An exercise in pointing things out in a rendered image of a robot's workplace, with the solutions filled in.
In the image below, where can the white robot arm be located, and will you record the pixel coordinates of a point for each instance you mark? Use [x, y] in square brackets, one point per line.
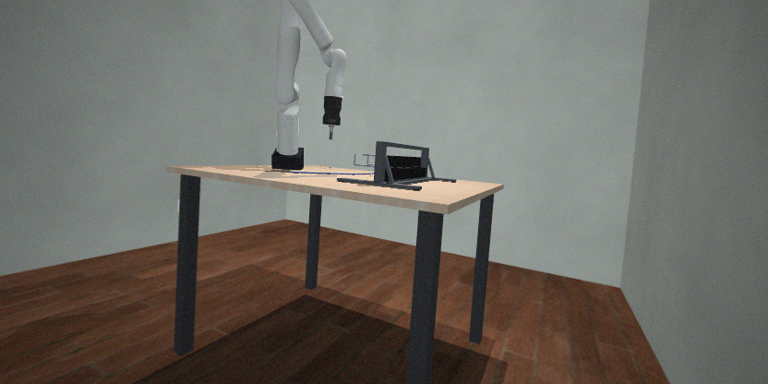
[287, 92]

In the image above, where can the dark grey metal rack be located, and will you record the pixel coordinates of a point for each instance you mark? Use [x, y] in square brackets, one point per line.
[384, 176]

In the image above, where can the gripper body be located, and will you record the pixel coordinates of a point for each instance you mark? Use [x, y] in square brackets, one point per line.
[332, 105]

